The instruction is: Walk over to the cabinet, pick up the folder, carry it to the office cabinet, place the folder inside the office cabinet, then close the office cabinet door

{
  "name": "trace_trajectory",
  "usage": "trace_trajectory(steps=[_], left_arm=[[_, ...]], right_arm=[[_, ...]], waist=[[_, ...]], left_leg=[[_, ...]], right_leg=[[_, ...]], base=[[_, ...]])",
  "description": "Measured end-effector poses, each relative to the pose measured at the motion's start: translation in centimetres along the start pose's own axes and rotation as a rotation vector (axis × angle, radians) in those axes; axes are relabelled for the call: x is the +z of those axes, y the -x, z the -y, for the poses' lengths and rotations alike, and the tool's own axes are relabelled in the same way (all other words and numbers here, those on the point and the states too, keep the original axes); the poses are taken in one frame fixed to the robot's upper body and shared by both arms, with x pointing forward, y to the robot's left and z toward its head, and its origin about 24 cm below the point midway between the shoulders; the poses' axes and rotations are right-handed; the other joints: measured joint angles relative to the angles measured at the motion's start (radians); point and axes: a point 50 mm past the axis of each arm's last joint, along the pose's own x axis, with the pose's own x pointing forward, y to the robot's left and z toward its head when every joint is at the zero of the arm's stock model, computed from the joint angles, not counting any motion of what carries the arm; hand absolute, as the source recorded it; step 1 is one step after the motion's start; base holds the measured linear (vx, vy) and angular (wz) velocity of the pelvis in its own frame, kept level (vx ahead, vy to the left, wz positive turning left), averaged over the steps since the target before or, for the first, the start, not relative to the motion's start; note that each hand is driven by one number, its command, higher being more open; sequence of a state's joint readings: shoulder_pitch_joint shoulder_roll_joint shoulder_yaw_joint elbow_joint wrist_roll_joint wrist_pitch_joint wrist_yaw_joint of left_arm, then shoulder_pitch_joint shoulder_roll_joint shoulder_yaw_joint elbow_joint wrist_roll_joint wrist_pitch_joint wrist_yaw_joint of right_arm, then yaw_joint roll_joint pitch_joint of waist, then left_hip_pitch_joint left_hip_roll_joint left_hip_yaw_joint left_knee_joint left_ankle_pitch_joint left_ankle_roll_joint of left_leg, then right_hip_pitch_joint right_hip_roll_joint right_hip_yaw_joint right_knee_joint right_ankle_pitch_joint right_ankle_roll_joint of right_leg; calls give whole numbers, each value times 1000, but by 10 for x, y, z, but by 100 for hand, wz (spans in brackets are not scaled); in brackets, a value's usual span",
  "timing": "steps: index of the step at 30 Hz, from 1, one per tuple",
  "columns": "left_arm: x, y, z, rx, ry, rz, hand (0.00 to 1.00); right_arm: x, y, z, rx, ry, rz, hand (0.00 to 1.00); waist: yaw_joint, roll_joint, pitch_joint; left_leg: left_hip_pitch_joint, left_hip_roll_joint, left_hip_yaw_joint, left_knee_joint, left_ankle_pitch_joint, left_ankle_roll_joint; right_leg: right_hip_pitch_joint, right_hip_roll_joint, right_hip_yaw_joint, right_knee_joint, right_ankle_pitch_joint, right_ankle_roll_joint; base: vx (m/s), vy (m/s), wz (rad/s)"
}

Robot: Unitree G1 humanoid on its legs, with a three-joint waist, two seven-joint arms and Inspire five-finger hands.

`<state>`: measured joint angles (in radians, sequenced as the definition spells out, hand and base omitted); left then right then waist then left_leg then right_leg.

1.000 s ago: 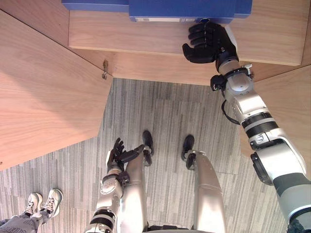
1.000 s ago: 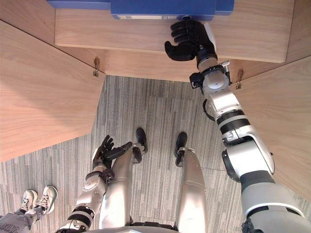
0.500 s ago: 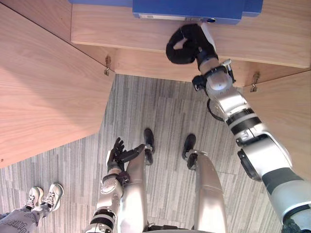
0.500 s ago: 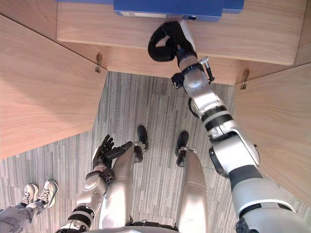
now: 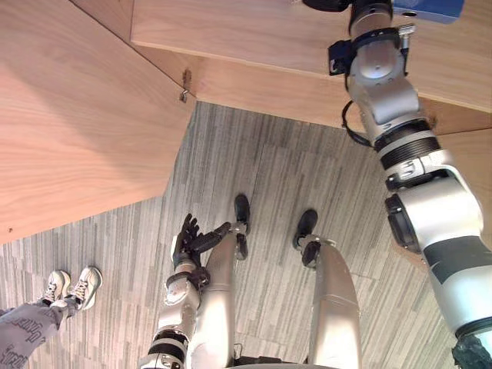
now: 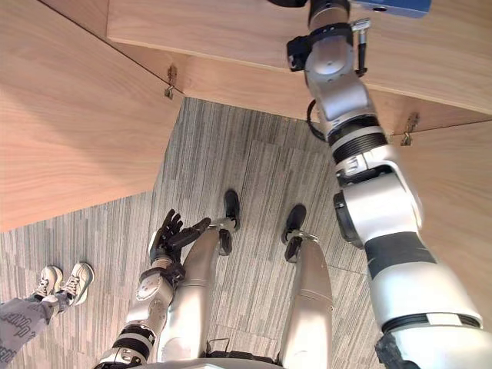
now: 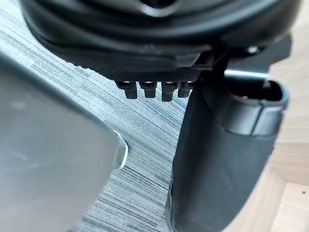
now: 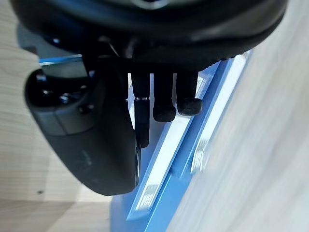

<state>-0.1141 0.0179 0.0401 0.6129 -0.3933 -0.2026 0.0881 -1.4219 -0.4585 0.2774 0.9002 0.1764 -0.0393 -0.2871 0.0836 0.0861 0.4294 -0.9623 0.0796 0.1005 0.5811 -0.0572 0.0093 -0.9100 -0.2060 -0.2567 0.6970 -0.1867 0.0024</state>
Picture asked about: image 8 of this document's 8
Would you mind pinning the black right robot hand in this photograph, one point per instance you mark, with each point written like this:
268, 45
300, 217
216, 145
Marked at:
154, 31

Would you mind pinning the light wood cabinet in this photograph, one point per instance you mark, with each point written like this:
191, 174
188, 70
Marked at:
14, 149

